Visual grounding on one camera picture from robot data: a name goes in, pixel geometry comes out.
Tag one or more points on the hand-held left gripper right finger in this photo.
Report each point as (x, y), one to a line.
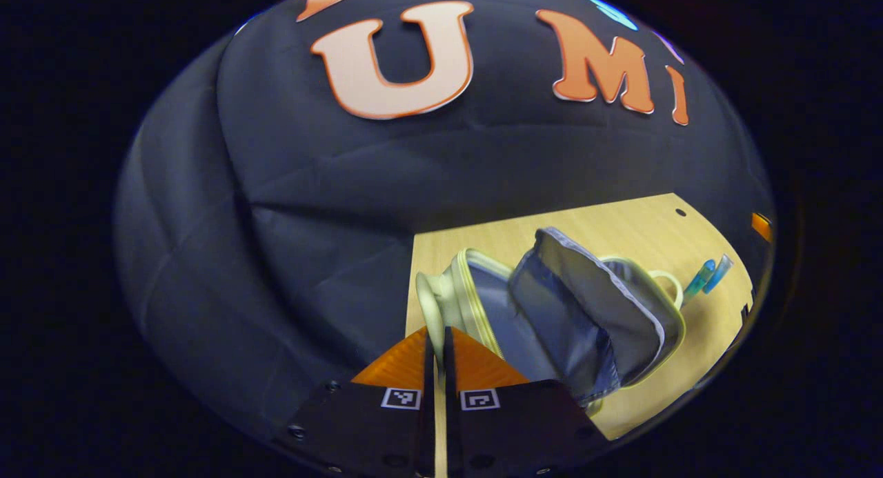
(450, 409)

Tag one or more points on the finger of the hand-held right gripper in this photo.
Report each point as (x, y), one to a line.
(761, 227)

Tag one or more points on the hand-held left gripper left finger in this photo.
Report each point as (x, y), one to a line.
(428, 423)

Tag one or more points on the blue and clear tube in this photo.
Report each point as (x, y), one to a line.
(719, 271)

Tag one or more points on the blue skin care bottle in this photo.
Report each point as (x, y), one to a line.
(699, 279)

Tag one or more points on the pale yellow suitcase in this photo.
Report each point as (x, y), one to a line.
(586, 312)

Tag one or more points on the black backdrop cloth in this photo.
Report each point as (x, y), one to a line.
(310, 209)

